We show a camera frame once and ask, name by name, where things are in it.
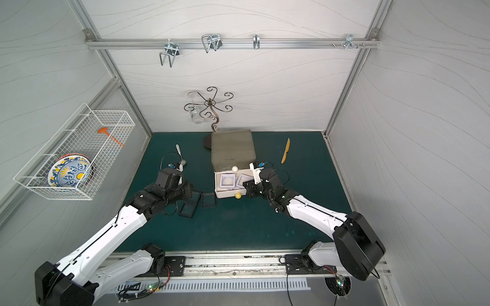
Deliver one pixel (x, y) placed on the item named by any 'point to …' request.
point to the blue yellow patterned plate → (72, 170)
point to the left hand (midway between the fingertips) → (190, 186)
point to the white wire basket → (100, 135)
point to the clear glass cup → (196, 112)
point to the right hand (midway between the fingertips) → (243, 182)
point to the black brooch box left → (189, 206)
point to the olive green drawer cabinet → (231, 148)
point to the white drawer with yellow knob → (238, 192)
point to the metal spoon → (183, 161)
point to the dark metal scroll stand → (209, 111)
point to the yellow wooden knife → (286, 150)
